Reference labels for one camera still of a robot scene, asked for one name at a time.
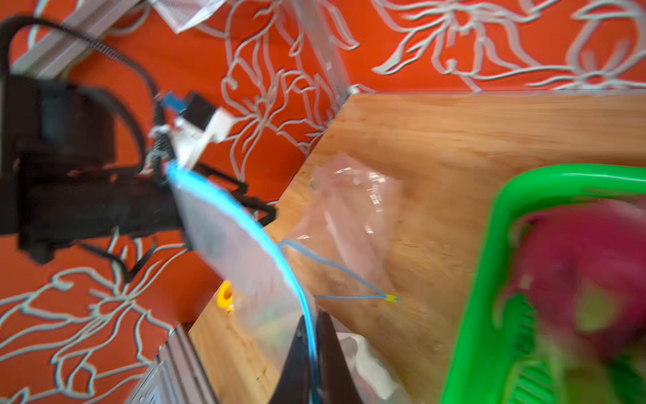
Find green plastic perforated basket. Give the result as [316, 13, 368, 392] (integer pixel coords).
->
[440, 164, 645, 403]

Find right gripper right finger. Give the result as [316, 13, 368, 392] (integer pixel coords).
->
[317, 310, 363, 404]

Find pink dragon fruit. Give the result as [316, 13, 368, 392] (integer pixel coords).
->
[505, 198, 645, 360]

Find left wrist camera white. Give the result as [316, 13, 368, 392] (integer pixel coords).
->
[163, 91, 236, 169]

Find white mesh wall basket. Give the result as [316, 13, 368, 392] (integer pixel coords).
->
[148, 0, 227, 34]

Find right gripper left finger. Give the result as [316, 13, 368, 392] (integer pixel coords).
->
[268, 317, 311, 404]

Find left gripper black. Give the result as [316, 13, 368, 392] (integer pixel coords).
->
[1, 154, 183, 264]

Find clear zip bag blue seal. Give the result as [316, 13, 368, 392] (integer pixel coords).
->
[279, 153, 402, 302]

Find yellow tape roll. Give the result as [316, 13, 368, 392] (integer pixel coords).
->
[216, 280, 234, 312]

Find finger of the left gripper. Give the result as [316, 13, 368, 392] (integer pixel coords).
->
[196, 163, 278, 227]

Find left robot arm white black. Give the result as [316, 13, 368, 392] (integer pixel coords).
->
[1, 15, 277, 276]

